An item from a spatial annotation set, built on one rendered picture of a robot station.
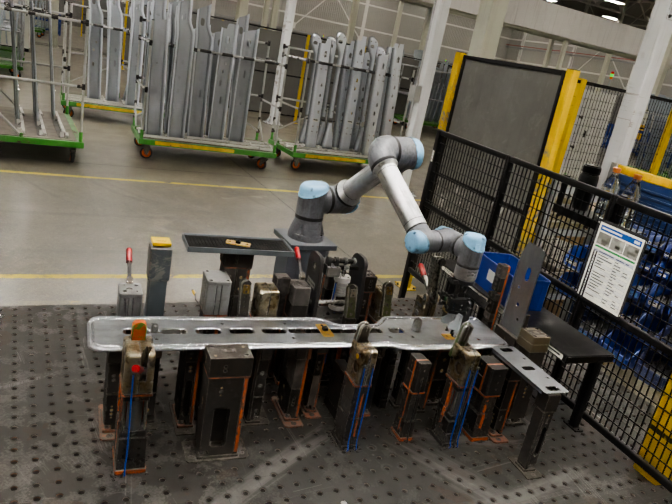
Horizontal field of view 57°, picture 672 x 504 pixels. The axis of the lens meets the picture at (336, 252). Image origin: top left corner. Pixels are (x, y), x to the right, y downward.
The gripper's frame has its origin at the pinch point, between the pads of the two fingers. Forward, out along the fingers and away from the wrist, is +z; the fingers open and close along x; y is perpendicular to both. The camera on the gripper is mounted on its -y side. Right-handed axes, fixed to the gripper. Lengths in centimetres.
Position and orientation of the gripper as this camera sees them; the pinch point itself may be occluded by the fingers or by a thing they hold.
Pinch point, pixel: (454, 331)
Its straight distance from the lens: 216.7
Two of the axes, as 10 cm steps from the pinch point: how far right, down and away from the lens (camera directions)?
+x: 3.5, 3.6, -8.6
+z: -1.9, 9.3, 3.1
